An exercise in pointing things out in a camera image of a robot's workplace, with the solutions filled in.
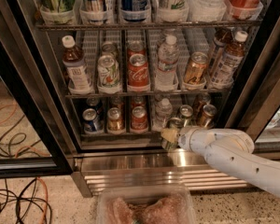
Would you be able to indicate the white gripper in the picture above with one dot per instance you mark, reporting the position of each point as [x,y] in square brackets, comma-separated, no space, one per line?
[187,139]

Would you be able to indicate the green soda can front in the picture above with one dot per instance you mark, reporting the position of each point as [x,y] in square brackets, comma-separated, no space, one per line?
[169,135]

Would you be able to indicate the green soda can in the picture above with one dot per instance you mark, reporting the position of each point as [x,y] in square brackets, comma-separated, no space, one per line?
[169,135]
[185,113]

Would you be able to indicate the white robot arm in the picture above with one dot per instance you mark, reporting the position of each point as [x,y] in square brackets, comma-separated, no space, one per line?
[230,152]

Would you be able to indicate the small water bottle bottom shelf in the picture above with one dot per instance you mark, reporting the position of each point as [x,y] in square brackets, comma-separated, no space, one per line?
[163,111]

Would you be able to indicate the green soda can rear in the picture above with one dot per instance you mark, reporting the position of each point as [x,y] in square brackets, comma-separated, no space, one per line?
[185,113]

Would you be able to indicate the red can bottom front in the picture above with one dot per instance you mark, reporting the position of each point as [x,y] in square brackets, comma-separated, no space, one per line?
[139,119]

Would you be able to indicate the gold can bottom front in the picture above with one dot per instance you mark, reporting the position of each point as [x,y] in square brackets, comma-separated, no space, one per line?
[206,117]

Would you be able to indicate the gold can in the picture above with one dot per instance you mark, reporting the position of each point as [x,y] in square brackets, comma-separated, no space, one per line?
[206,117]
[201,99]

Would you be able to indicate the gold can bottom rear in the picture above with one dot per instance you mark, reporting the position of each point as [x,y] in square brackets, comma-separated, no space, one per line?
[201,99]

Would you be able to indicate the red can bottom rear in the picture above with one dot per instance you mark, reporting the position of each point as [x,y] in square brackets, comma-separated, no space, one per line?
[138,101]

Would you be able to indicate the water bottle middle shelf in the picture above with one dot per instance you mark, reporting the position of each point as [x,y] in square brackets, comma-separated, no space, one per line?
[168,55]

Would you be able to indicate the orange can bottom front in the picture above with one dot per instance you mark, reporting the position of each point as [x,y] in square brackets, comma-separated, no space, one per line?
[115,121]

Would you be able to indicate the orange can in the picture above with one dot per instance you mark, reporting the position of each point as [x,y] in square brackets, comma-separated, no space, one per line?
[117,102]
[115,121]

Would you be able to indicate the gold can middle shelf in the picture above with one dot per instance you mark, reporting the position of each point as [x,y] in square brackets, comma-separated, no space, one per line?
[194,78]

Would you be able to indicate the red cola can front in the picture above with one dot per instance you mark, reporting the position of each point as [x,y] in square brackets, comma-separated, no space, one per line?
[138,74]

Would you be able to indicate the red cola can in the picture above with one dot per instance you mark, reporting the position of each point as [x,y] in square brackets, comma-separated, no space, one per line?
[138,74]
[135,47]

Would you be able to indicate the orange can bottom rear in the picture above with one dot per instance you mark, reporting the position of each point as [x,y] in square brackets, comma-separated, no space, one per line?
[117,102]

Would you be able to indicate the blue can bottom front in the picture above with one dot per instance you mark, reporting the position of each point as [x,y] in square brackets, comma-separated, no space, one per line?
[91,121]

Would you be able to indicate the steel fridge base grille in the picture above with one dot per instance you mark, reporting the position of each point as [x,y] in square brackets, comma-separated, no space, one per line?
[95,172]

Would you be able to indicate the blue can bottom rear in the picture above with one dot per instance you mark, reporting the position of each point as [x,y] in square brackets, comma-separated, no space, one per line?
[96,104]

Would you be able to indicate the white floral can front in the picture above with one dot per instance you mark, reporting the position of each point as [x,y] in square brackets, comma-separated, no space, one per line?
[108,74]

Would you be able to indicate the glass fridge door right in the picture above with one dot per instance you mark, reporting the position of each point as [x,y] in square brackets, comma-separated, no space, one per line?
[253,104]

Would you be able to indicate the glass fridge door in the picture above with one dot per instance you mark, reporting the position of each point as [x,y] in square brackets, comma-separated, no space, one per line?
[253,104]
[34,137]

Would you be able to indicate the red cola can rear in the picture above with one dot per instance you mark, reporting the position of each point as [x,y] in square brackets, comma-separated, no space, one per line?
[135,47]

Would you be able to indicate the white floral can rear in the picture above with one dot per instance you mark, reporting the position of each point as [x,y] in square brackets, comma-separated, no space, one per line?
[110,48]

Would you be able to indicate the white floral can top shelf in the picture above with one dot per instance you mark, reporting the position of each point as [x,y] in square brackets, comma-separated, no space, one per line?
[172,10]

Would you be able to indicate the dark blue can top shelf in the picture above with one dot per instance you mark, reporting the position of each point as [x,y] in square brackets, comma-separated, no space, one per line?
[134,10]

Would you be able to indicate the water bottle top shelf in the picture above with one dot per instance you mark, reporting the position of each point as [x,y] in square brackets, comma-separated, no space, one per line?
[207,10]

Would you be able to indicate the glass fridge door left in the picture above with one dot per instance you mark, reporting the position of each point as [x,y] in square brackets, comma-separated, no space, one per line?
[34,137]

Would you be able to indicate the blue energy drink can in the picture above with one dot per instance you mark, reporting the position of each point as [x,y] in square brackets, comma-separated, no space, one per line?
[93,12]

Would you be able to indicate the tea bottle middle right front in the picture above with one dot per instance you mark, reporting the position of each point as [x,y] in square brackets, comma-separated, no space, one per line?
[222,73]

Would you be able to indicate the tea bottle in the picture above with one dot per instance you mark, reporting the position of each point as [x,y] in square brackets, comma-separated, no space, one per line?
[76,67]
[222,73]
[222,37]

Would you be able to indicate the clear plastic food container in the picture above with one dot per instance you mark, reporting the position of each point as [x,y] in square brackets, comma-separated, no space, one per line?
[161,204]

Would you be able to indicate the tea bottle middle right rear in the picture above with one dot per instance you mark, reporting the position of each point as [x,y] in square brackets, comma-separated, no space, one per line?
[222,37]

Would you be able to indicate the tea bottle middle left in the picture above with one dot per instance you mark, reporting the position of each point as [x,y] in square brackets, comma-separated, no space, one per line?
[76,67]

